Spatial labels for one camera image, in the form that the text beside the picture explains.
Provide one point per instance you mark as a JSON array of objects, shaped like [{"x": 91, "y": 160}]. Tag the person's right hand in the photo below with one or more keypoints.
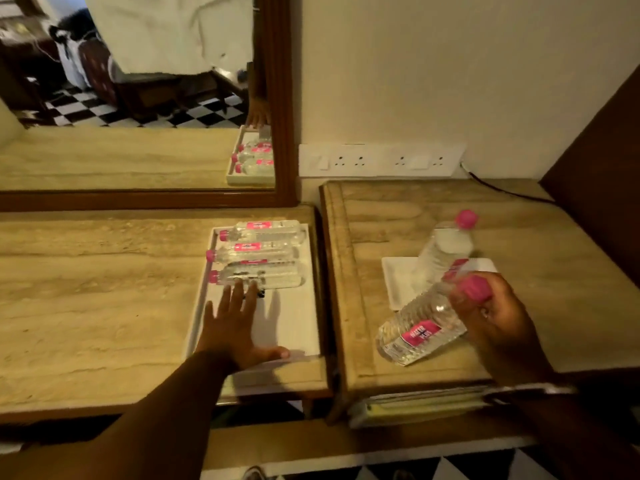
[{"x": 505, "y": 334}]

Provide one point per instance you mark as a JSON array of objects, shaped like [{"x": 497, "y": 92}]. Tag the person's left hand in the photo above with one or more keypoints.
[{"x": 232, "y": 337}]

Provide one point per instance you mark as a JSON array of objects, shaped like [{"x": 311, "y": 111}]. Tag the person's left thumb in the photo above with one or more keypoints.
[{"x": 272, "y": 353}]

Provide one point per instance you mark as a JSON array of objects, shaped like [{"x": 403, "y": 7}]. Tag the person's left middle finger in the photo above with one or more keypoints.
[{"x": 237, "y": 297}]

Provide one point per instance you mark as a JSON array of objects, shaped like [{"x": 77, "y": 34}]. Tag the person's right fingers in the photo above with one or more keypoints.
[{"x": 470, "y": 307}]

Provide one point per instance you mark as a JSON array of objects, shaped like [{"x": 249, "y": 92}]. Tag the person's left little finger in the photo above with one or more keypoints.
[{"x": 209, "y": 317}]

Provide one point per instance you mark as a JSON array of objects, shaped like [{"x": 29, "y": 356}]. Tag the pink-capped clear water bottle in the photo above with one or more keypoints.
[
  {"x": 255, "y": 252},
  {"x": 420, "y": 329},
  {"x": 265, "y": 274},
  {"x": 442, "y": 252},
  {"x": 265, "y": 231}
]

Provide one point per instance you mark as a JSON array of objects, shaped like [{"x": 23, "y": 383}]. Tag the person's right forearm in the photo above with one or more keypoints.
[{"x": 575, "y": 439}]

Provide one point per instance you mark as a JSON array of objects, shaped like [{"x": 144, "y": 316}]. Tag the person's left forearm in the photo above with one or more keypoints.
[{"x": 150, "y": 424}]

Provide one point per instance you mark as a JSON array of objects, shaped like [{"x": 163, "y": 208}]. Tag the large white rectangular tray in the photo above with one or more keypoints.
[{"x": 290, "y": 319}]

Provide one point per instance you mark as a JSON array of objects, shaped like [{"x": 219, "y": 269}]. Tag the small white square tray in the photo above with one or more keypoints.
[{"x": 397, "y": 279}]

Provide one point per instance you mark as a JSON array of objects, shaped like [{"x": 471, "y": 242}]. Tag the wooden side table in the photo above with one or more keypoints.
[{"x": 550, "y": 284}]

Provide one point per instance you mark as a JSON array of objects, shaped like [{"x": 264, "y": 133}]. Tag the silver bangle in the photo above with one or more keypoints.
[{"x": 530, "y": 391}]

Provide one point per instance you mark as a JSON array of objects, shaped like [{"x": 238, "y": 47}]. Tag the wooden desk with stone top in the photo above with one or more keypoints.
[{"x": 100, "y": 294}]

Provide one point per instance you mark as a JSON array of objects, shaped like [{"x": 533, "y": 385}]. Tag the stack of folders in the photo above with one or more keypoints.
[{"x": 415, "y": 404}]

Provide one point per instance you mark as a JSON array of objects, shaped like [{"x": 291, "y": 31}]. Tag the dark wooden panel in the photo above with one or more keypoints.
[{"x": 600, "y": 194}]

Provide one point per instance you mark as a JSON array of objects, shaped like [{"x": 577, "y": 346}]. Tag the wooden framed mirror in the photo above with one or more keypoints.
[{"x": 125, "y": 159}]

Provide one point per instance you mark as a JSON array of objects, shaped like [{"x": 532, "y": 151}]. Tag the white wall socket panel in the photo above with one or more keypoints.
[{"x": 380, "y": 159}]

